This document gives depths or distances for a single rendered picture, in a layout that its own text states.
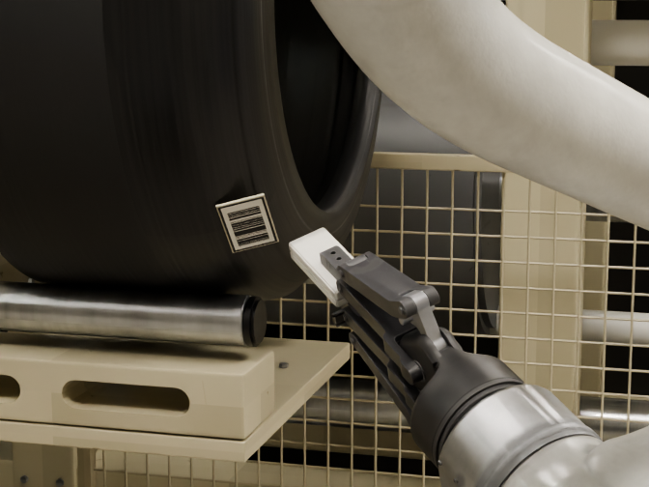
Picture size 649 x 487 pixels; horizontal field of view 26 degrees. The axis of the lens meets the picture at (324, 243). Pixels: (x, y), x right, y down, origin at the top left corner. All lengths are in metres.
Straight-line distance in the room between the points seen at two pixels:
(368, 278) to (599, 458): 0.22
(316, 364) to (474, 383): 0.62
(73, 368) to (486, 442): 0.53
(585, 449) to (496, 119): 0.26
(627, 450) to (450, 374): 0.13
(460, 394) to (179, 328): 0.44
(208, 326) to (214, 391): 0.06
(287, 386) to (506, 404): 0.58
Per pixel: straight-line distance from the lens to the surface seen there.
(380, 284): 0.91
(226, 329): 1.22
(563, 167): 0.63
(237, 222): 1.14
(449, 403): 0.85
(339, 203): 1.37
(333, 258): 0.98
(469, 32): 0.58
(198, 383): 1.21
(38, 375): 1.27
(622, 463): 0.78
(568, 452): 0.80
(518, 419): 0.82
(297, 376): 1.42
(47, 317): 1.28
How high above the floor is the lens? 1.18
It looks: 10 degrees down
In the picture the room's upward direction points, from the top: straight up
